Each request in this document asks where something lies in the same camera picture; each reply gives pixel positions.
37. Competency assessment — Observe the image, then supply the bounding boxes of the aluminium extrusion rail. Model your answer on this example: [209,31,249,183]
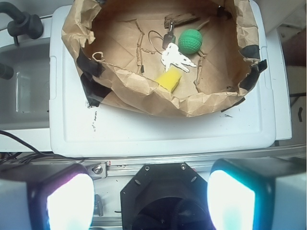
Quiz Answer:
[0,143,307,179]

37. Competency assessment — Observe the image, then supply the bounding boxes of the black faucet pipe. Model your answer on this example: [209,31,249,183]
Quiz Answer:
[0,1,44,46]

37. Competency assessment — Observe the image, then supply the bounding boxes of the metal corner bracket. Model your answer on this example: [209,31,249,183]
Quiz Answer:
[86,162,107,180]

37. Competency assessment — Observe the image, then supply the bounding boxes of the white plastic bin lid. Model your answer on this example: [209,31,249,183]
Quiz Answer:
[49,6,276,158]

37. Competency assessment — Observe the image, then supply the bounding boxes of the black octagonal mount plate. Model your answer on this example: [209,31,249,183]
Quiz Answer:
[120,162,214,230]

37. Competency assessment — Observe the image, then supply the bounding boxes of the silver key bunch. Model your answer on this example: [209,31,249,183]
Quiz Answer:
[148,22,197,73]

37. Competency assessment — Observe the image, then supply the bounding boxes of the yellow green sponge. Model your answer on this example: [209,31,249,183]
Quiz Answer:
[155,67,182,92]

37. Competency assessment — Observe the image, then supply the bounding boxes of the green dimpled foam ball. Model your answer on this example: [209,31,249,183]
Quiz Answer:
[178,29,203,54]

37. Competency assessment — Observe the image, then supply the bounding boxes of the brown paper bag tray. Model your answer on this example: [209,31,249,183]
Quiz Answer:
[61,0,267,117]

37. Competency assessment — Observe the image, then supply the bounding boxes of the gripper glowing white right finger pad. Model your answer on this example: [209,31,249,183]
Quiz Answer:
[207,158,307,230]

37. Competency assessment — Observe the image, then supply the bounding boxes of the brown bark wood piece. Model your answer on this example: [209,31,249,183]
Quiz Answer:
[164,13,200,28]

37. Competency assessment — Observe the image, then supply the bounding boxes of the gripper glowing white left finger pad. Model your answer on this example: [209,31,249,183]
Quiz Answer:
[0,164,94,230]

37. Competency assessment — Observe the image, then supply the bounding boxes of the white sink basin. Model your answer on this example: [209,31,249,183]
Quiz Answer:
[0,38,50,130]

